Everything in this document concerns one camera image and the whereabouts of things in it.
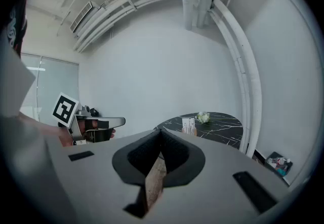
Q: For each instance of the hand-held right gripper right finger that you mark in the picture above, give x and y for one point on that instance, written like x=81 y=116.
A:
x=217 y=180

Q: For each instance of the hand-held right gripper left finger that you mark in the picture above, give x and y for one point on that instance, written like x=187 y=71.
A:
x=96 y=180

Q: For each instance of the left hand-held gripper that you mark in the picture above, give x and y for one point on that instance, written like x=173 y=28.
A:
x=64 y=110

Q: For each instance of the small brown wooden block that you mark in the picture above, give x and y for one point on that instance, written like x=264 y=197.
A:
x=188 y=125

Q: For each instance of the person's left forearm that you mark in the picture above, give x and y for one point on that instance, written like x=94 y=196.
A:
x=45 y=127

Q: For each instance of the round black marble table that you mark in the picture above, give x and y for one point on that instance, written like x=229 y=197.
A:
x=222 y=129

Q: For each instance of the person's left hand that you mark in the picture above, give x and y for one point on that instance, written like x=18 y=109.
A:
x=94 y=124

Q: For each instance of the black tray of small items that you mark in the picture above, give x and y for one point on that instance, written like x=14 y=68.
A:
x=274 y=164

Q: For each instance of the white flower bouquet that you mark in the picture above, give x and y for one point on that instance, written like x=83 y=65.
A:
x=203 y=117

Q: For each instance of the teal small object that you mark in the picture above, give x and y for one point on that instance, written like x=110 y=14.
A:
x=281 y=171

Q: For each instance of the frosted glass partition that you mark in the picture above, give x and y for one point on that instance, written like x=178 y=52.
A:
x=58 y=79

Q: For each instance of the white air conditioner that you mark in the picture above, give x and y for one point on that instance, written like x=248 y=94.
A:
x=82 y=15

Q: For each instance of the black printed t-shirt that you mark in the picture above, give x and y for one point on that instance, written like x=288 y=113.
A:
x=15 y=23

